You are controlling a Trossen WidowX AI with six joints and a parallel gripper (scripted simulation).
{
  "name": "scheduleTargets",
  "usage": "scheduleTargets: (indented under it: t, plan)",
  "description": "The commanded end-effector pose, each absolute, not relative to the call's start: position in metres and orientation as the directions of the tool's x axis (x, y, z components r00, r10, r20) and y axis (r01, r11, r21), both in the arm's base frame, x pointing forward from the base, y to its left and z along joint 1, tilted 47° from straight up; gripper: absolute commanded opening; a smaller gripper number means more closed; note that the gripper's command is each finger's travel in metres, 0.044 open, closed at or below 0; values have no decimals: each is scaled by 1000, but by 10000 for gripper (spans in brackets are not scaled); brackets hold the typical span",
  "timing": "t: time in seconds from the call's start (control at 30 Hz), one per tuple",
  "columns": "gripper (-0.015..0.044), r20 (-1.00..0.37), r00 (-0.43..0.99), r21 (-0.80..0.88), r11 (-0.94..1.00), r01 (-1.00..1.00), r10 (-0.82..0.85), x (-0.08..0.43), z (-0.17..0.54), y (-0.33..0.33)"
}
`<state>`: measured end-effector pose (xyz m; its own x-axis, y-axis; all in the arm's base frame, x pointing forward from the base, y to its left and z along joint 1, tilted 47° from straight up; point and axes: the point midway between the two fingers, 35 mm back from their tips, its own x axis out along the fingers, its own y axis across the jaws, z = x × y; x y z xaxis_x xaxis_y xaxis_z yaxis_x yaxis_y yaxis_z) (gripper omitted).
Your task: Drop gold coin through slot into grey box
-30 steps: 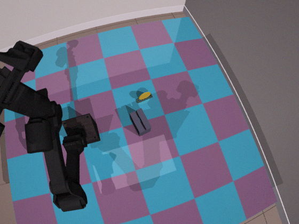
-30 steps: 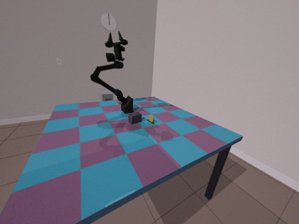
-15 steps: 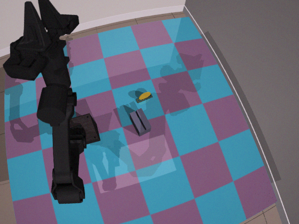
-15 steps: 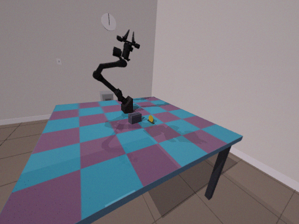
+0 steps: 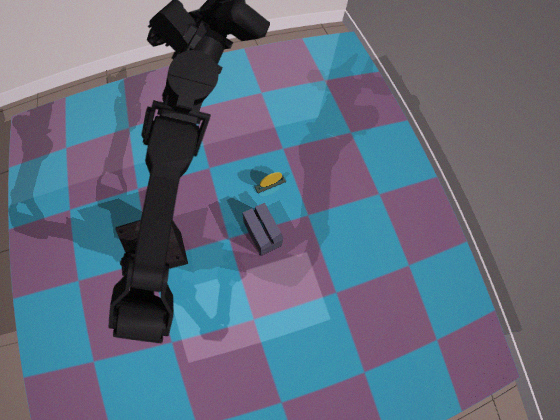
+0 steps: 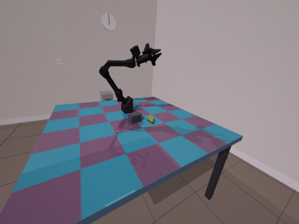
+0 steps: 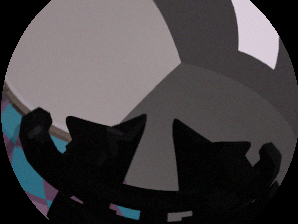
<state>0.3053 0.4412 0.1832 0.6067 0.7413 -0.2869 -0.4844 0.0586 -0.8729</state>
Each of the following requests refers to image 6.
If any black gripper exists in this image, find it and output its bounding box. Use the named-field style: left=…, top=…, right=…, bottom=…
left=142, top=43, right=162, bottom=66

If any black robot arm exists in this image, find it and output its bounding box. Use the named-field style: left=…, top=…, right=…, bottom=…
left=99, top=45, right=144, bottom=105

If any thin gold coin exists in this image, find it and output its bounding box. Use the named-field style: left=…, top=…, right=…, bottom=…
left=148, top=115, right=153, bottom=122

